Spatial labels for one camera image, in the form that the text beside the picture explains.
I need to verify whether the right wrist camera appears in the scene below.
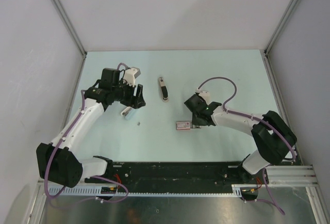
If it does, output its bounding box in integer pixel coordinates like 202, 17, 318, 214
195, 88, 211, 105

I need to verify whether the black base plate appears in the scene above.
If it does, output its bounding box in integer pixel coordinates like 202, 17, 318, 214
85, 161, 269, 195

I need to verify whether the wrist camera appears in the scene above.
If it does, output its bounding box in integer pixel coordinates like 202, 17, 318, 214
123, 67, 141, 87
195, 88, 211, 105

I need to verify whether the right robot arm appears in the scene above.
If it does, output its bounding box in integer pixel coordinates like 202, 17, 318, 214
184, 91, 297, 183

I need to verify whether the right aluminium frame post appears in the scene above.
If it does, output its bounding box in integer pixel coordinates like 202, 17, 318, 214
263, 0, 301, 54

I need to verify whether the beige black stapler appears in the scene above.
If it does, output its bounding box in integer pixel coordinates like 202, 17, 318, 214
158, 77, 169, 103

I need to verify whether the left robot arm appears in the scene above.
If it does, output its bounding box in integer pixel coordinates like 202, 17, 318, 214
36, 67, 146, 188

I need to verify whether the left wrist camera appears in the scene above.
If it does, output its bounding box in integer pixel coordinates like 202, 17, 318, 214
123, 67, 141, 87

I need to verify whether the light blue white stapler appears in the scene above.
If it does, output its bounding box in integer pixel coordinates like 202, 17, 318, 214
121, 107, 136, 120

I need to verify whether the right aluminium rail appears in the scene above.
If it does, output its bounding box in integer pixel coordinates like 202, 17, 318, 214
266, 166, 318, 187

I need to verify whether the purple cable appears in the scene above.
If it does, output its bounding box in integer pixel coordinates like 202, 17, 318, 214
197, 76, 297, 216
43, 62, 129, 204

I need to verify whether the aluminium frame post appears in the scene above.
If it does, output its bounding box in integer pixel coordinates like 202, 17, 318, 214
51, 0, 87, 58
263, 0, 301, 54

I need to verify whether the slotted cable duct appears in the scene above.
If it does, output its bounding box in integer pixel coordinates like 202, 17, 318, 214
60, 185, 257, 198

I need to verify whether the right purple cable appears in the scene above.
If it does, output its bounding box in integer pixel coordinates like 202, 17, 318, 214
197, 76, 297, 216

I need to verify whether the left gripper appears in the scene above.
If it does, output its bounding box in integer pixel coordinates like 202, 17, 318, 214
112, 78, 145, 109

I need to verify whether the left aluminium frame post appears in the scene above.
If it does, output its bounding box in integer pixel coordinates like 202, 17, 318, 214
51, 0, 87, 58

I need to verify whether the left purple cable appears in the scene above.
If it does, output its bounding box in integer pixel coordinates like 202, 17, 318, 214
43, 62, 129, 204

